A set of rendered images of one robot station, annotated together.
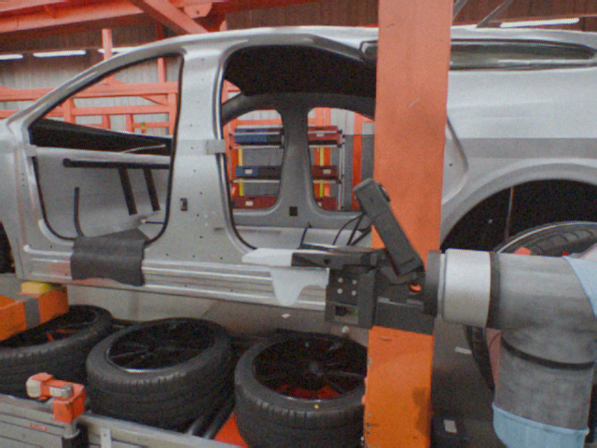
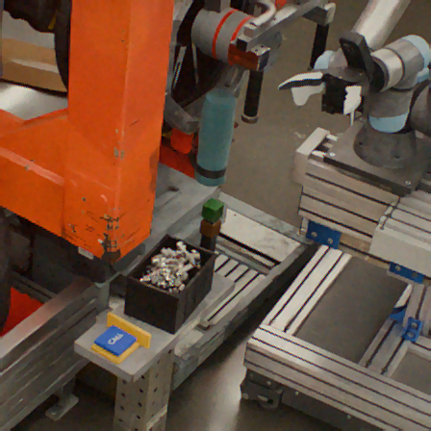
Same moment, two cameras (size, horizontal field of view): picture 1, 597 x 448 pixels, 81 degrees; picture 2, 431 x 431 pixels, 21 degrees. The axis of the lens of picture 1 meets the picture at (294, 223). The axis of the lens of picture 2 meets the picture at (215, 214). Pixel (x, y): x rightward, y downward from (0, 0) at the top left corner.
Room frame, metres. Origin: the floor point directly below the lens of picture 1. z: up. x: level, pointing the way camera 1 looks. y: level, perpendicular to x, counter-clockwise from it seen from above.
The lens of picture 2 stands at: (0.15, 1.84, 2.29)
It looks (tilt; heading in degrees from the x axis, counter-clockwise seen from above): 36 degrees down; 284
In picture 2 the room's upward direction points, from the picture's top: 8 degrees clockwise
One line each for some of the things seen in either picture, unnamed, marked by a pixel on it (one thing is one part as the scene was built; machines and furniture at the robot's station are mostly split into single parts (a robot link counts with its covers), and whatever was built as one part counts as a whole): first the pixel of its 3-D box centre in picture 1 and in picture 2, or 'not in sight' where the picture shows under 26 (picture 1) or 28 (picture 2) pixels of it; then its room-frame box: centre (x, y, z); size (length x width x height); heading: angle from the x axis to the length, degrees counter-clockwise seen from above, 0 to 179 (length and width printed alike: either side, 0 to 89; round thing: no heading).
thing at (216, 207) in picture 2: not in sight; (213, 210); (0.69, -0.36, 0.64); 0.04 x 0.04 x 0.04; 75
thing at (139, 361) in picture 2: not in sight; (158, 315); (0.74, -0.17, 0.44); 0.43 x 0.17 x 0.03; 75
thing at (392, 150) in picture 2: not in sight; (388, 133); (0.34, -0.54, 0.87); 0.15 x 0.15 x 0.10
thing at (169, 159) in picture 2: not in sight; (189, 139); (0.91, -0.86, 0.48); 0.16 x 0.12 x 0.17; 165
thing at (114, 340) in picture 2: not in sight; (114, 342); (0.79, 0.00, 0.47); 0.07 x 0.07 x 0.02; 75
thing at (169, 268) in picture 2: not in sight; (170, 281); (0.73, -0.21, 0.51); 0.20 x 0.14 x 0.13; 82
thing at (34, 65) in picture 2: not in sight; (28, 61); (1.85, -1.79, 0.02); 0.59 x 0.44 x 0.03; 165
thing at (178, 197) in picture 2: not in sight; (147, 167); (1.04, -0.90, 0.32); 0.40 x 0.30 x 0.28; 75
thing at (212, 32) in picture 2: not in sight; (236, 38); (0.80, -0.83, 0.85); 0.21 x 0.14 x 0.14; 165
